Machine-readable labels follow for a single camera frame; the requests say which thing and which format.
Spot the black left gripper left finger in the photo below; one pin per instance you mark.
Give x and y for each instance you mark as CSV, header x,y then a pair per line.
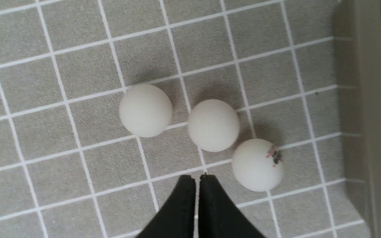
x,y
176,217

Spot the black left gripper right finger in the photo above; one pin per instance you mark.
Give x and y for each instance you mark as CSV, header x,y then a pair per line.
x,y
218,216

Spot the white ping-pong ball with logo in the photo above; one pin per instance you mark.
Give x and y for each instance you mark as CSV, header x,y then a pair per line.
x,y
257,165

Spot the olive green plastic bin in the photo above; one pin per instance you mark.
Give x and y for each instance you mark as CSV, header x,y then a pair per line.
x,y
357,47

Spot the grey grid-pattern tablecloth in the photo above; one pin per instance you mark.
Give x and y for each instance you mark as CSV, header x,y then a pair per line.
x,y
70,169

